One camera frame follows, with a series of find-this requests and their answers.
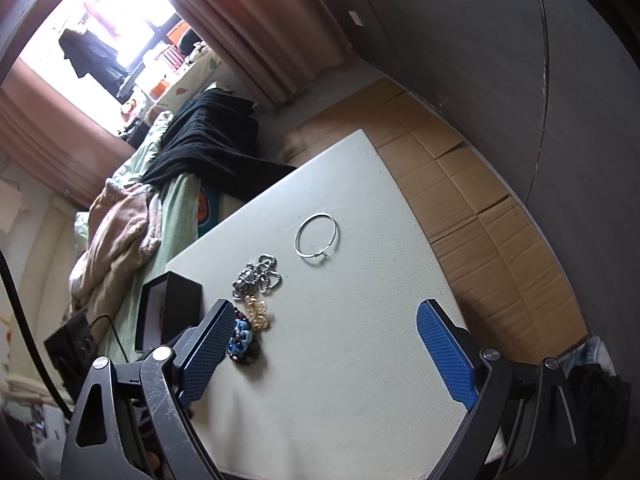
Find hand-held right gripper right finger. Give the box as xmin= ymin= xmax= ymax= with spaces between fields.
xmin=415 ymin=298 xmax=587 ymax=480

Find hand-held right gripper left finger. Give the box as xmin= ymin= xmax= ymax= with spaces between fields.
xmin=60 ymin=298 xmax=236 ymax=480

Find blue beaded brooch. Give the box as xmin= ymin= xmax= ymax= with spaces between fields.
xmin=226 ymin=308 xmax=264 ymax=367

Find black jewelry box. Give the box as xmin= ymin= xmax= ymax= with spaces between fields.
xmin=135 ymin=271 xmax=204 ymax=352

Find grey beaded bracelet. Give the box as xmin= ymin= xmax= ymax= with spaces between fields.
xmin=231 ymin=254 xmax=283 ymax=300

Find silver bangle bracelet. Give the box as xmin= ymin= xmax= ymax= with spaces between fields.
xmin=294 ymin=213 xmax=340 ymax=264

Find black power adapter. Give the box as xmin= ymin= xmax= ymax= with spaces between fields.
xmin=44 ymin=312 xmax=101 ymax=403

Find beige fleece blanket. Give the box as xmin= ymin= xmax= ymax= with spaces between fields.
xmin=69 ymin=182 xmax=163 ymax=311

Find flattened cardboard sheet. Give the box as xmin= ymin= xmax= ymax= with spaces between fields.
xmin=285 ymin=76 xmax=591 ymax=366

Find blue orange printed cushion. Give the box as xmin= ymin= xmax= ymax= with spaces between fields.
xmin=194 ymin=184 xmax=224 ymax=239

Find light green bedsheet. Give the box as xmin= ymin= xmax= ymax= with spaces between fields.
xmin=107 ymin=110 xmax=201 ymax=361

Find dark cloth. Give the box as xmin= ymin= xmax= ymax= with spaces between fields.
xmin=567 ymin=362 xmax=632 ymax=480

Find black knitted cloth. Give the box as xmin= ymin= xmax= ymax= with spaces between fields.
xmin=140 ymin=90 xmax=296 ymax=202

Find black hanging garment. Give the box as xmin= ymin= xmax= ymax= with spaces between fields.
xmin=58 ymin=27 xmax=132 ymax=97

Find pink curtain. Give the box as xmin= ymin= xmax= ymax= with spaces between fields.
xmin=0 ymin=0 xmax=358 ymax=210

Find black cable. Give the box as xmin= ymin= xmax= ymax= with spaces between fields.
xmin=0 ymin=250 xmax=76 ymax=418

